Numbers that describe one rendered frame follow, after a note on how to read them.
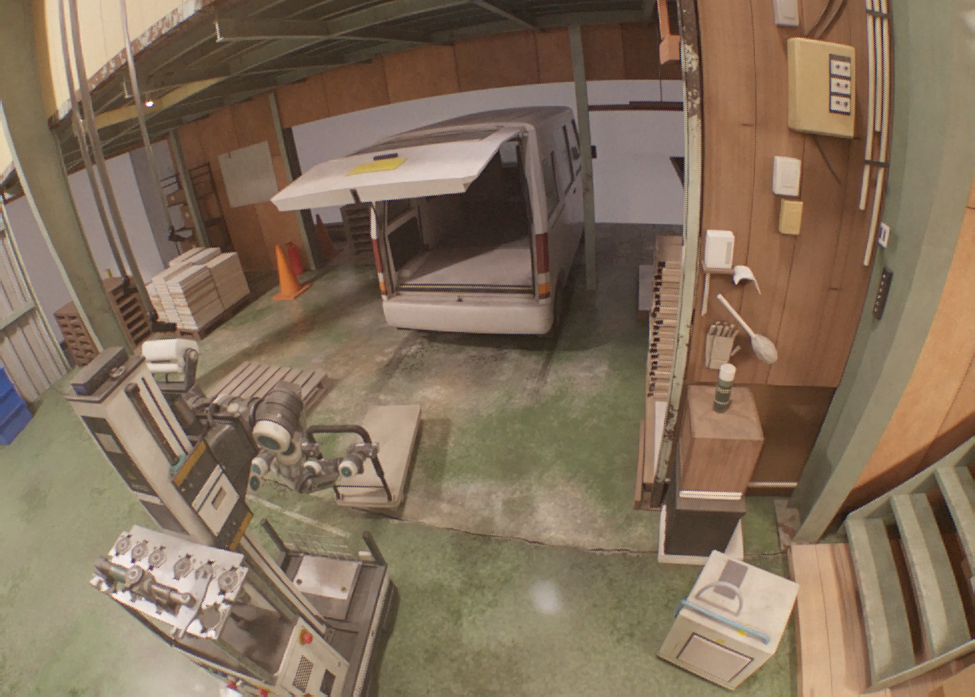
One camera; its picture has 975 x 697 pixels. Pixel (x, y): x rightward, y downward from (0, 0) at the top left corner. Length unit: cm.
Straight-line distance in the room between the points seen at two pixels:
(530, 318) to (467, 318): 50
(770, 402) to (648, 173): 501
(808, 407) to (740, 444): 69
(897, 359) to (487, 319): 279
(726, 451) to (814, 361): 58
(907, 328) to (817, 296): 41
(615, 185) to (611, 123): 94
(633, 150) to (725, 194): 516
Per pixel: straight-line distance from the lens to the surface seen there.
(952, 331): 242
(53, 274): 951
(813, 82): 165
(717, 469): 198
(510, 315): 346
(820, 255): 190
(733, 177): 171
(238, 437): 147
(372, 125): 793
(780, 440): 259
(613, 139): 681
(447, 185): 215
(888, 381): 199
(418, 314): 375
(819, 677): 239
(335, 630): 213
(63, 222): 455
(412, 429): 297
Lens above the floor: 211
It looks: 30 degrees down
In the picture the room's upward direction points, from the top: 8 degrees counter-clockwise
